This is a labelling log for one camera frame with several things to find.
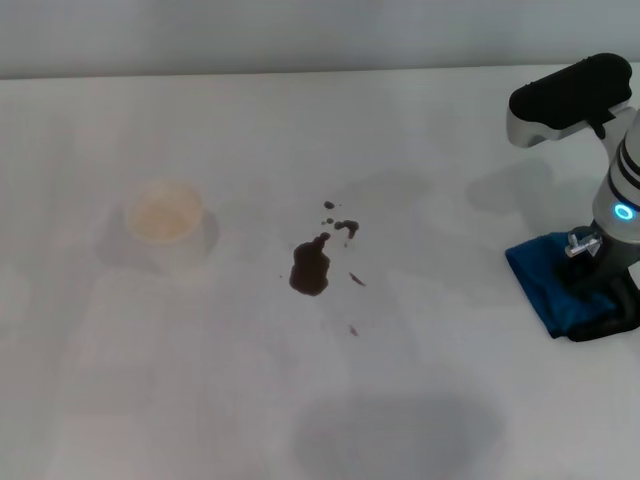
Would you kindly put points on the white paper cup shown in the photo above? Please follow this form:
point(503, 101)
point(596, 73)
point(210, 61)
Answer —
point(165, 220)

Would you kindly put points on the blue rag with black trim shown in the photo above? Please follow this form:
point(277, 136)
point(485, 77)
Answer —
point(537, 280)

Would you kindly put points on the small silver connector plug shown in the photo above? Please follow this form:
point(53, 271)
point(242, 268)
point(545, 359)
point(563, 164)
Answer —
point(582, 246)

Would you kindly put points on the large black water puddle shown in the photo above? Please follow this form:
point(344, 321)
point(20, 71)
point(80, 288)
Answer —
point(310, 270)

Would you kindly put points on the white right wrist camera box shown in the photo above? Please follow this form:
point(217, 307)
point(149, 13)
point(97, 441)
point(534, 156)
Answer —
point(565, 95)

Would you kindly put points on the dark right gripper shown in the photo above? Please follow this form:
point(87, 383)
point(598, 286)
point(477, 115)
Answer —
point(617, 257)

